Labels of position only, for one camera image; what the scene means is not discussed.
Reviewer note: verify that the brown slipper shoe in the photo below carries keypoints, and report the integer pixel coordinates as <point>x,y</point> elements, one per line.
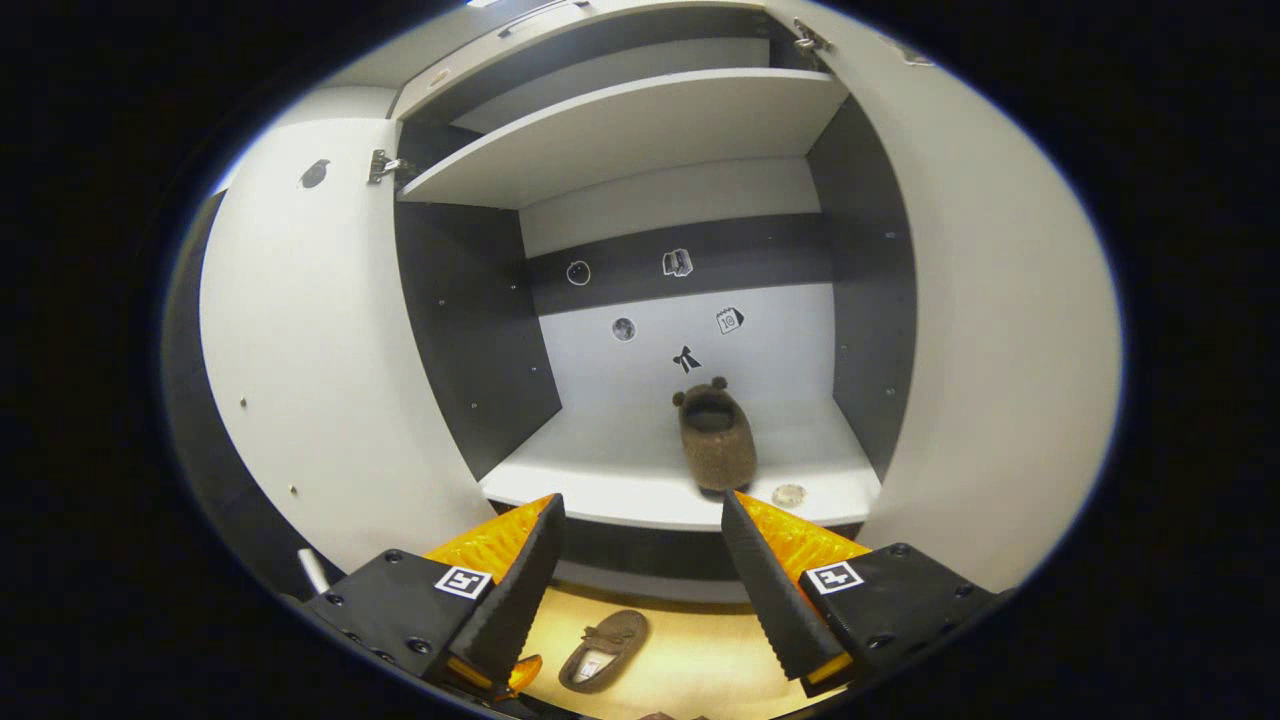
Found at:
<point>622,630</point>
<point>718,455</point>

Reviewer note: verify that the white cabinet door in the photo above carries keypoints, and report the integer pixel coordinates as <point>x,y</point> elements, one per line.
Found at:
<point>1000,350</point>
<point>320,380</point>

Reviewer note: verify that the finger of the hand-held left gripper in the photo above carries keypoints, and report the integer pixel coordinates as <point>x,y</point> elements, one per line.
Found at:
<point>525,674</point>

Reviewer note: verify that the white cabinet drawer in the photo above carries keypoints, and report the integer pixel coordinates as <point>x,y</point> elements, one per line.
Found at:
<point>470,55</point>

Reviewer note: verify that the white tube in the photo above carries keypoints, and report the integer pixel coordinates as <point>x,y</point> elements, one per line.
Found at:
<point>313,572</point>

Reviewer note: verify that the metal door hinge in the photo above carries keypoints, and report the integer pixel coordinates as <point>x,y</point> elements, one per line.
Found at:
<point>380,165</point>
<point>808,40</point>

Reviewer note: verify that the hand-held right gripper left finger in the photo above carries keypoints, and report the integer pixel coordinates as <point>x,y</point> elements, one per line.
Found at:
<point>520,600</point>

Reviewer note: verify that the small round disc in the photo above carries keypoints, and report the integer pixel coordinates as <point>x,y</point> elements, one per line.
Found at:
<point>789,494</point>

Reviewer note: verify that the white shoe cabinet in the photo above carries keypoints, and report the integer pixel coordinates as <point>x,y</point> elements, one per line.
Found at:
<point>600,360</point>

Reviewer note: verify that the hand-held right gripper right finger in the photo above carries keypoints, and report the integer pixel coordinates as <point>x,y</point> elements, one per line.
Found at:
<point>765,600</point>

